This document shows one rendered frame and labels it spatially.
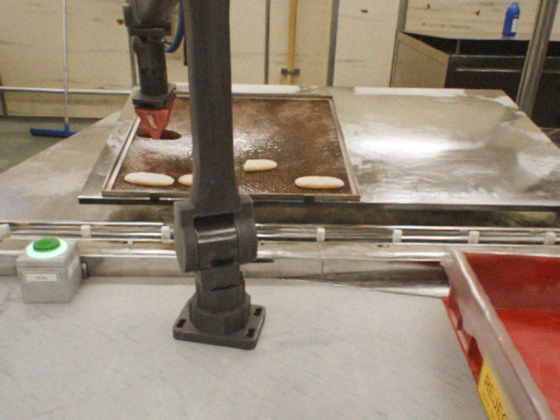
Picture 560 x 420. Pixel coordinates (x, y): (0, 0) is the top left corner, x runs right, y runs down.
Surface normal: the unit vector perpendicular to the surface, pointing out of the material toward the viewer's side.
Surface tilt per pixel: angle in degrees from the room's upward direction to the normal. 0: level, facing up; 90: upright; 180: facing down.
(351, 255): 0
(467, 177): 10
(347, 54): 90
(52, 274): 90
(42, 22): 90
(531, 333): 0
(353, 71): 90
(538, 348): 0
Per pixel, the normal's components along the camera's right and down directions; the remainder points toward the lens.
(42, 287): 0.03, 0.42
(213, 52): 0.36, 0.32
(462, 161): 0.04, -0.82
